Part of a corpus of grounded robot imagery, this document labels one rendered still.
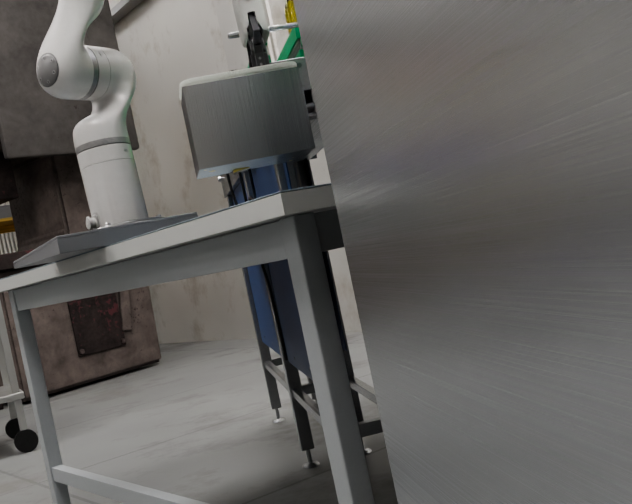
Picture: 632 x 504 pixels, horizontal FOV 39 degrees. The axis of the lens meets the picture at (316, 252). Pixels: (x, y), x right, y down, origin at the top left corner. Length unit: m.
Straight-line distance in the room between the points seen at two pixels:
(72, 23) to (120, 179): 0.34
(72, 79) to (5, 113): 4.26
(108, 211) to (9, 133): 4.28
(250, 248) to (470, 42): 0.94
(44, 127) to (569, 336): 5.95
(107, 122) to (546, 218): 1.58
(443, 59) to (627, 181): 0.22
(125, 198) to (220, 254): 0.48
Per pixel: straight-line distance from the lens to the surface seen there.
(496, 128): 0.52
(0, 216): 9.45
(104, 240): 1.84
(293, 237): 1.31
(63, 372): 6.53
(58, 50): 1.99
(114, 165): 1.96
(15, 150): 6.19
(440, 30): 0.58
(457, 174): 0.59
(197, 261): 1.59
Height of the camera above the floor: 0.67
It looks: 1 degrees down
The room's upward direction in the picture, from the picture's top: 12 degrees counter-clockwise
